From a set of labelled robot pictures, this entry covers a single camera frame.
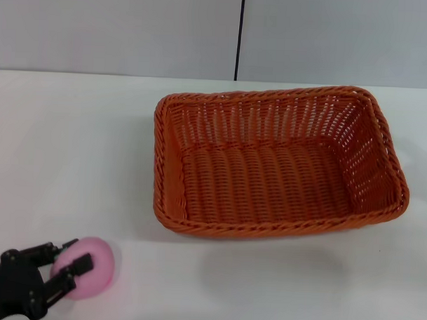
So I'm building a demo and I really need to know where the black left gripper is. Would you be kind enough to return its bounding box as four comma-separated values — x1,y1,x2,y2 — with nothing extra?
0,234,95,320

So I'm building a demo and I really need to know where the black vertical wall strip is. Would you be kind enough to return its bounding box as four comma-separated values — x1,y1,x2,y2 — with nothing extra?
233,0,246,81

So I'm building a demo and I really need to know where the pink strawberry toy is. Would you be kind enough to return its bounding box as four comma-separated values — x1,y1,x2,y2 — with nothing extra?
48,234,118,302

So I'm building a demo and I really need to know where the orange woven plastic basket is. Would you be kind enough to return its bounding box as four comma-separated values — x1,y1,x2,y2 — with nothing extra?
149,79,413,248

